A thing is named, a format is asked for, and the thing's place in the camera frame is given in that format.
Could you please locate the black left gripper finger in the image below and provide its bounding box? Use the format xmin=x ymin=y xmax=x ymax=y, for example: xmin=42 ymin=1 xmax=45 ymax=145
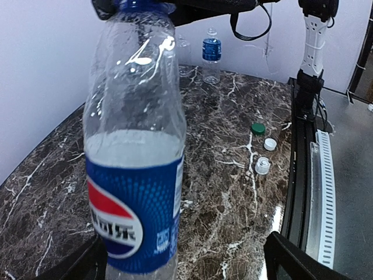
xmin=33 ymin=234 xmax=107 ymax=280
xmin=91 ymin=0 xmax=117 ymax=20
xmin=263 ymin=232 xmax=348 ymax=279

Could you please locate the white ribbed bottle cap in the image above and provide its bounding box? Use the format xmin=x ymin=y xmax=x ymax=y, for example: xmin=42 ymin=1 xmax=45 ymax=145
xmin=255 ymin=157 xmax=271 ymax=175

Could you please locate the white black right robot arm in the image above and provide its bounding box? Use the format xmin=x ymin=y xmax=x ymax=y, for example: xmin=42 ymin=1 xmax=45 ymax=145
xmin=171 ymin=0 xmax=339 ymax=121

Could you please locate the green jar lid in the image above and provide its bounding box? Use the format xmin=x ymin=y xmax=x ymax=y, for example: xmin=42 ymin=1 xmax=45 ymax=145
xmin=251 ymin=122 xmax=266 ymax=135

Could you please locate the black front frame rail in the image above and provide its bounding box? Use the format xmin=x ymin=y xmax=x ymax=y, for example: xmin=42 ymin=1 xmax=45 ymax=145
xmin=281 ymin=78 xmax=315 ymax=251

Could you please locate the blue cap water bottle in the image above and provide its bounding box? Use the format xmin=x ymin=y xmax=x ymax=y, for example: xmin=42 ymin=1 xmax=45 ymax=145
xmin=83 ymin=9 xmax=187 ymax=279

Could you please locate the white slotted cable duct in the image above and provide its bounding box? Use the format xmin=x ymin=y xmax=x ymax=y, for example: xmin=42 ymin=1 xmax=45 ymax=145
xmin=305 ymin=129 xmax=336 ymax=269

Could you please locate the blue bottle cap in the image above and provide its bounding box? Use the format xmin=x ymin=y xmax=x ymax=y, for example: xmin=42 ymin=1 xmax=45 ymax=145
xmin=112 ymin=0 xmax=176 ymax=14

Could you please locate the clear plastic bottle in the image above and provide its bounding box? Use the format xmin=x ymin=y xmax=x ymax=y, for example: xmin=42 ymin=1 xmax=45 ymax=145
xmin=177 ymin=34 xmax=192 ymax=77

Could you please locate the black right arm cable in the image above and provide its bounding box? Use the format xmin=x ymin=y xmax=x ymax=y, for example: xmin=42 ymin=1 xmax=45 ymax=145
xmin=230 ymin=4 xmax=272 ymax=41

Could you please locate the blue label Pocari bottle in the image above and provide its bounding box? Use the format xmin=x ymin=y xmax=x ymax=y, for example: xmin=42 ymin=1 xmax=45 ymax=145
xmin=202 ymin=27 xmax=221 ymax=85

